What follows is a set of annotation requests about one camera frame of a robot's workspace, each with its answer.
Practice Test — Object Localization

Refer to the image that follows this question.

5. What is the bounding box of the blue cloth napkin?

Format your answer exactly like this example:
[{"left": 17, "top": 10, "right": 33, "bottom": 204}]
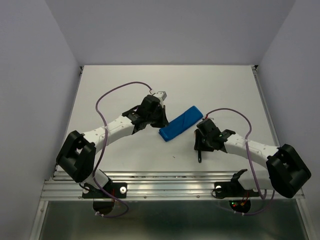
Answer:
[{"left": 158, "top": 106, "right": 204, "bottom": 142}]

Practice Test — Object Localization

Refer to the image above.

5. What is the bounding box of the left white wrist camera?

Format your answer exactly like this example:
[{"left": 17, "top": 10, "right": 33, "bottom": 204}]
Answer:
[{"left": 152, "top": 91, "right": 167, "bottom": 107}]

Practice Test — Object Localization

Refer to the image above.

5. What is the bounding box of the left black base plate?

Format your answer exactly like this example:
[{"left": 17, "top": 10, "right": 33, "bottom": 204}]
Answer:
[{"left": 81, "top": 182, "right": 128, "bottom": 199}]

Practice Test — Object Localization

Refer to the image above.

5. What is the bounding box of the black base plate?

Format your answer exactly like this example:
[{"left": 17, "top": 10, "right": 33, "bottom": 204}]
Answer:
[
  {"left": 81, "top": 182, "right": 128, "bottom": 199},
  {"left": 211, "top": 169, "right": 259, "bottom": 199}
]

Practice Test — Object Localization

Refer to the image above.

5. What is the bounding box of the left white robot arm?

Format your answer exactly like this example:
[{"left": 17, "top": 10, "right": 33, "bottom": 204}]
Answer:
[{"left": 56, "top": 91, "right": 169, "bottom": 197}]

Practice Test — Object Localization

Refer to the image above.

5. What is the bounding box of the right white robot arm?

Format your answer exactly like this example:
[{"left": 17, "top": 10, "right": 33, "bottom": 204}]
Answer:
[{"left": 194, "top": 118, "right": 312, "bottom": 199}]

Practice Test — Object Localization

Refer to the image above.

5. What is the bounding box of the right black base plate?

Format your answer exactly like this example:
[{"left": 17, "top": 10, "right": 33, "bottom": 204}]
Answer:
[{"left": 211, "top": 169, "right": 259, "bottom": 199}]

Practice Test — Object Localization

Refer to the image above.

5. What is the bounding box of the gold fork green handle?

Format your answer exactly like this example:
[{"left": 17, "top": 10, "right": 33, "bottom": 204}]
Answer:
[{"left": 197, "top": 150, "right": 202, "bottom": 163}]

